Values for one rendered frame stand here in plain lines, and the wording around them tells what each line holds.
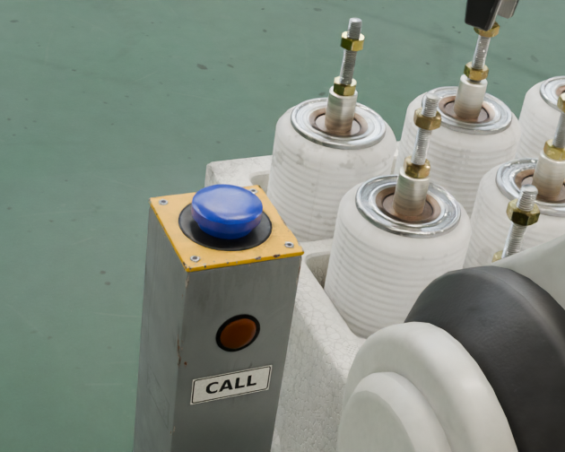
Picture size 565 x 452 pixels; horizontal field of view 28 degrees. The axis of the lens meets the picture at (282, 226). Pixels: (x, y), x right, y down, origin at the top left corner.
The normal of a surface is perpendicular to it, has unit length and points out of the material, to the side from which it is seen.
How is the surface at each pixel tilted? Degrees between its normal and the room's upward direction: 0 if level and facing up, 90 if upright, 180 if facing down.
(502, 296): 46
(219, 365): 90
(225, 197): 0
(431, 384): 90
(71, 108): 0
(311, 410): 90
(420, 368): 90
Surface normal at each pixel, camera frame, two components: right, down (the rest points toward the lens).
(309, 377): -0.92, 0.13
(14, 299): 0.12, -0.82
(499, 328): -0.61, -0.54
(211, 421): 0.38, 0.56
